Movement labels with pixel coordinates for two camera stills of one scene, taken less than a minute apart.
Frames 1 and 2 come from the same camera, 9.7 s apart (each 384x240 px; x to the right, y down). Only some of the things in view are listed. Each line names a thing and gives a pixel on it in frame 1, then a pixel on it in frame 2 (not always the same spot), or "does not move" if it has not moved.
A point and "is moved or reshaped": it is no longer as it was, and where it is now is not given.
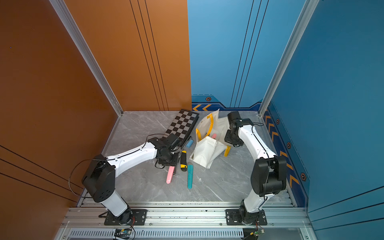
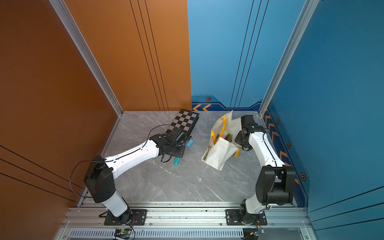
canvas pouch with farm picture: x=211 y=143 is moved or reshaped
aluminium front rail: x=188 y=222 does not move
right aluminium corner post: x=309 y=8 does not move
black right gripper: x=227 y=139 -> x=237 y=140
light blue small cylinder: x=189 y=143 does not move
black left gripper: x=173 y=163 -> x=182 y=151
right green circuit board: x=257 y=232 does not move
